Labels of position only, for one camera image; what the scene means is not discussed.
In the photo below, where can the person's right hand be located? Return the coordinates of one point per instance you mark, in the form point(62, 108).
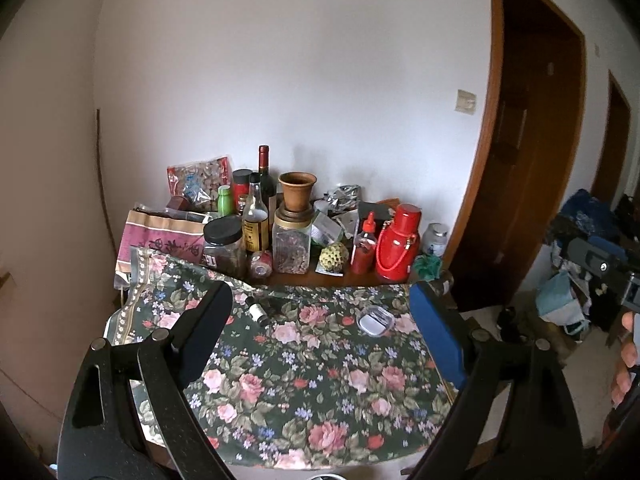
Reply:
point(621, 383)

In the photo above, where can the green small bottle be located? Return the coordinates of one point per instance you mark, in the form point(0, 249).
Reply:
point(225, 201)

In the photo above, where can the clear liquor bottle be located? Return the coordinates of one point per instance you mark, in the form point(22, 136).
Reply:
point(255, 217)

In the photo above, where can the terracotta flower pot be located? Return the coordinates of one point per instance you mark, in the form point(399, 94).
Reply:
point(296, 189)

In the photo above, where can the glass jar dried goods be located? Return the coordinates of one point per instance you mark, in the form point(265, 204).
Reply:
point(291, 241)

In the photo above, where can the dark wooden door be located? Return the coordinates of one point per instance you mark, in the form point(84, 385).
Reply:
point(528, 140)

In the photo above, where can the floral tablecloth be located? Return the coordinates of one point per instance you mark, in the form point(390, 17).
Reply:
point(293, 383)

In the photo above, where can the wall light switch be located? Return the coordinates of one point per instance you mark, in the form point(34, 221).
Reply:
point(466, 102)

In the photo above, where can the black lid plastic jar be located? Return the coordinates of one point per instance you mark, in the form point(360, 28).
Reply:
point(224, 247)

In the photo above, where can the dried fruit plastic bag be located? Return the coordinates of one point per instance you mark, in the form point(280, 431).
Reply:
point(199, 182)

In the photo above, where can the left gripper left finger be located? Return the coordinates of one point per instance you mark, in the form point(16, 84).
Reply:
point(101, 436)

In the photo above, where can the small clear lidded container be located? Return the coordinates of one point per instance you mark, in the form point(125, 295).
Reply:
point(375, 321)

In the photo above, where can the pink paper gift bag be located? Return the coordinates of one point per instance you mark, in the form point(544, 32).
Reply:
point(178, 238)

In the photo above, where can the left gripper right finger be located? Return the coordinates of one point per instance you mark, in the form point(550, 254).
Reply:
point(539, 436)

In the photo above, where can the red sauce squeeze bottle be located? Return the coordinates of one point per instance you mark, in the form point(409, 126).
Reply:
point(364, 249)

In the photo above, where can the red thermos flask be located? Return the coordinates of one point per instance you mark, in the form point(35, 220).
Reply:
point(398, 244)

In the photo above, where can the dark wine bottle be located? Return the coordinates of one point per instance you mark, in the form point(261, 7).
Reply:
point(267, 184)

